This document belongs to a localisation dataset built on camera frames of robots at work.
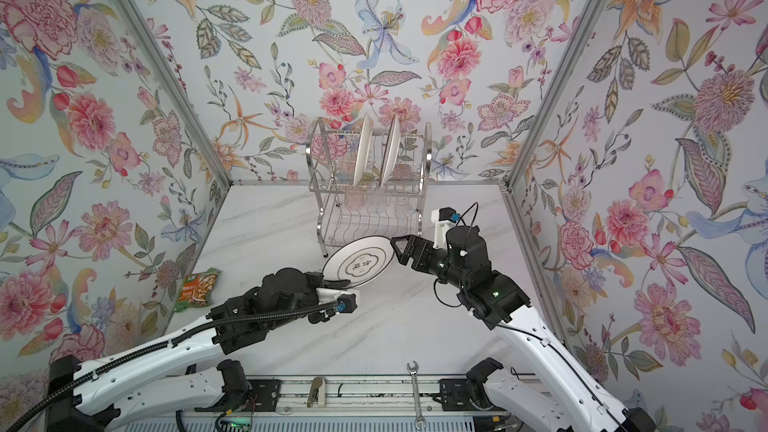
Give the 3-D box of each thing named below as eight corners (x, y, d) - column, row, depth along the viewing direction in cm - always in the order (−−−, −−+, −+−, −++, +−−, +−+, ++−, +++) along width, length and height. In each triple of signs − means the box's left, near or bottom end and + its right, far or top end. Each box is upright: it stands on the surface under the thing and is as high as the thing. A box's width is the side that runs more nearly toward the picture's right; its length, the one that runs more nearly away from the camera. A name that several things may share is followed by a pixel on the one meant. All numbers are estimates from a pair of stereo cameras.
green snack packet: (180, 310, 90) (175, 306, 88) (189, 276, 97) (185, 272, 95) (212, 305, 91) (208, 301, 89) (219, 272, 98) (215, 268, 96)
